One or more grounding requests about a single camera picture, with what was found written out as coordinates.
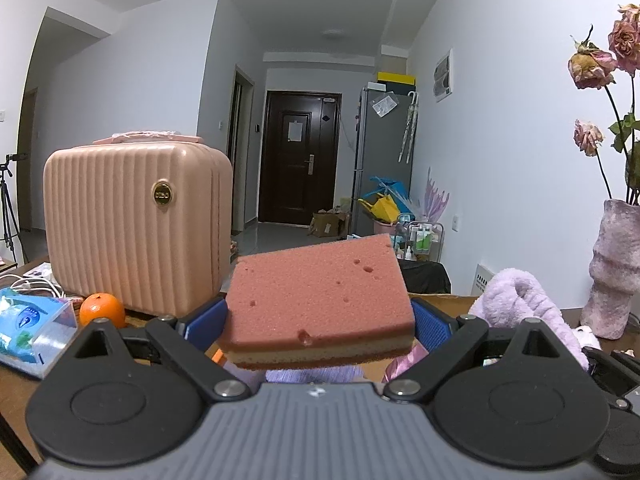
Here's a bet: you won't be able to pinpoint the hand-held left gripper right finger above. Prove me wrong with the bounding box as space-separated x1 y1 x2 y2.
384 297 566 403

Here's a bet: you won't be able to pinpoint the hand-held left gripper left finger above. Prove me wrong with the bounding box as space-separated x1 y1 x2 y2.
75 297 252 403

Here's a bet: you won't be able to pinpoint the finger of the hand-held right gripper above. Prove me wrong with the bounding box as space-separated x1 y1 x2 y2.
582 347 640 386

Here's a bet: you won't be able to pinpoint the red printed cardboard box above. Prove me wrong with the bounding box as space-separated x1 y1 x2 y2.
212 292 481 386

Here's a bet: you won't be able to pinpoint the white yellow alpaca plush toy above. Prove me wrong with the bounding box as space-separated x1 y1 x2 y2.
574 325 601 352

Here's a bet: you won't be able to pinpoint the purple satin scrunchie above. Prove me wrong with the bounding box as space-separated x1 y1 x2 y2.
382 342 431 383

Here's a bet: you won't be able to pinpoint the lavender fluffy headband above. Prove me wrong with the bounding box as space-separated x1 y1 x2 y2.
470 267 601 367

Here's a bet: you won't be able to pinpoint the lavender drawstring pouch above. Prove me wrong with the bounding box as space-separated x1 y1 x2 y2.
222 364 363 386

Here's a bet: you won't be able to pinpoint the pink layered sponge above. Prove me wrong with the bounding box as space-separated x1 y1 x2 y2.
215 232 418 372

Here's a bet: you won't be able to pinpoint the black cloth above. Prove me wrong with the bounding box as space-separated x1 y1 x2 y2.
397 260 452 295

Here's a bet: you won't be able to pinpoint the white heater panel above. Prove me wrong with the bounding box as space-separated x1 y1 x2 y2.
470 262 497 297

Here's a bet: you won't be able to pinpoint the metal trolley cart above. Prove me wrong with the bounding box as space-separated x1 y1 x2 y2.
395 220 446 263

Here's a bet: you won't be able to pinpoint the group of small bottles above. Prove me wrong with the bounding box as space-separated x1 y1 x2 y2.
401 225 437 257

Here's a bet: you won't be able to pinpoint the mottled pink ceramic vase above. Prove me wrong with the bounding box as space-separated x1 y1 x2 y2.
580 199 640 340

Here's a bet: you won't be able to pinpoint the orange fruit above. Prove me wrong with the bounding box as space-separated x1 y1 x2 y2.
79 292 126 329

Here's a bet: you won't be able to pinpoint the pink ribbed suitcase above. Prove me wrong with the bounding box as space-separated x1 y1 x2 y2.
42 130 235 317

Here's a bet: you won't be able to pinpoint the yellow bag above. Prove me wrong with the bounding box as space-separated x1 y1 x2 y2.
357 195 401 226

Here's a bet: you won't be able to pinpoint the purple fairy wings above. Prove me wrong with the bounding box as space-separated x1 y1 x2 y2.
422 167 452 224

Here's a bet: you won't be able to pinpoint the brown cardboard box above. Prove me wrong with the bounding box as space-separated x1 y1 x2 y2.
307 210 351 239

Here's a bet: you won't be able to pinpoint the blue tissue pack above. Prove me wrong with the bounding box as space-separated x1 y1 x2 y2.
0 287 81 379

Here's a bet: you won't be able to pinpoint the grey refrigerator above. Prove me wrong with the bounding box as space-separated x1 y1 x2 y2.
350 85 419 241

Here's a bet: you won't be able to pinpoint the dark brown entrance door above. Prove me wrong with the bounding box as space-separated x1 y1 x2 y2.
257 90 343 226

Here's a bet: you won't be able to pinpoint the clear folded umbrella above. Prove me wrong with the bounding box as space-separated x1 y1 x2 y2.
399 92 420 163

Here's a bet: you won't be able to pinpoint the clear plastic bag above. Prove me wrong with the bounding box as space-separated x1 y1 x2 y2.
372 92 399 119

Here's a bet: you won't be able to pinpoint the bunch of dried pink roses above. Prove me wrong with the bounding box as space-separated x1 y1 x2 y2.
567 4 640 206

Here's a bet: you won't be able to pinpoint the white charger cables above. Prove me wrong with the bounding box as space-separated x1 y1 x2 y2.
0 264 68 302

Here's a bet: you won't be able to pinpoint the black camera tripod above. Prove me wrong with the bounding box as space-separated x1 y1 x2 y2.
0 152 28 267

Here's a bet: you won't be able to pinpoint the white wall electrical panel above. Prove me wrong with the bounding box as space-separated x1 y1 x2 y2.
432 49 455 104

